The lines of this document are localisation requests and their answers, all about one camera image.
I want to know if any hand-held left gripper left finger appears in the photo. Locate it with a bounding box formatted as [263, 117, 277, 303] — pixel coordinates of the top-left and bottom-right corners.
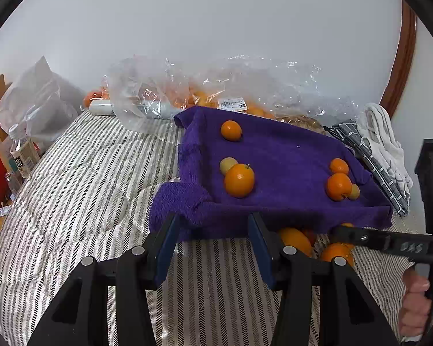
[28, 212, 183, 346]

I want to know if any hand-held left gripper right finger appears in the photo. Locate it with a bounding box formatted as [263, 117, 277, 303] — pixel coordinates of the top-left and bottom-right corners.
[247, 212, 399, 346]

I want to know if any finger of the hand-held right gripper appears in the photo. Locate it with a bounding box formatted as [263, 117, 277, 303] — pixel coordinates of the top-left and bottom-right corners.
[331, 224, 433, 263]

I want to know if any purple towel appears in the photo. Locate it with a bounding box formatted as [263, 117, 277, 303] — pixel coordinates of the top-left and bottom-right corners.
[149, 106, 394, 242]

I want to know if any person's right hand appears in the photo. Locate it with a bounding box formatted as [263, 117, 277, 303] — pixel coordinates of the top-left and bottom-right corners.
[399, 270, 433, 337]

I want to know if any white striped towel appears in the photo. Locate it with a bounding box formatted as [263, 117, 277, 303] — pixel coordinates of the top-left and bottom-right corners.
[357, 103, 414, 199]

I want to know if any grey checkered cloth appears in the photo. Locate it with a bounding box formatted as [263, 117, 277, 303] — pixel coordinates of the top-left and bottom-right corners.
[326, 119, 410, 217]

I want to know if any striped quilt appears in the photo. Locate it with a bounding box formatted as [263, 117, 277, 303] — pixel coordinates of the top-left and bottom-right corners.
[0, 110, 419, 346]

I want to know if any white roll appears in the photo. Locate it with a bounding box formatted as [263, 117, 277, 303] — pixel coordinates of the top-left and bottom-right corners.
[89, 101, 174, 119]

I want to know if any clear plastic bag of oranges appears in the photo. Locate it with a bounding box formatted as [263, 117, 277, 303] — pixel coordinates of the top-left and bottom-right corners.
[80, 56, 285, 141]

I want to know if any clear plastic bag of longans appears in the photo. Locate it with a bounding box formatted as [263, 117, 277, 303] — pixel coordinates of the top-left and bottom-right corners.
[220, 55, 361, 134]

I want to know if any small plastic bottle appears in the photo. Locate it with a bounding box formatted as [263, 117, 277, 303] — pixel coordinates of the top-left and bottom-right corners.
[3, 171, 22, 197]

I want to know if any plastic bottle with label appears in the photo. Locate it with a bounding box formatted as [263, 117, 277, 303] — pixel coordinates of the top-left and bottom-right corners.
[8, 124, 41, 179]

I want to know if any grey plastic bag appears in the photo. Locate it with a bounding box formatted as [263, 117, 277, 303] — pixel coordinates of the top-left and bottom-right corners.
[0, 56, 85, 145]

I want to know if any brown wooden door frame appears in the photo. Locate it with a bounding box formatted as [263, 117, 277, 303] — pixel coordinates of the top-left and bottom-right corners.
[379, 0, 417, 119]

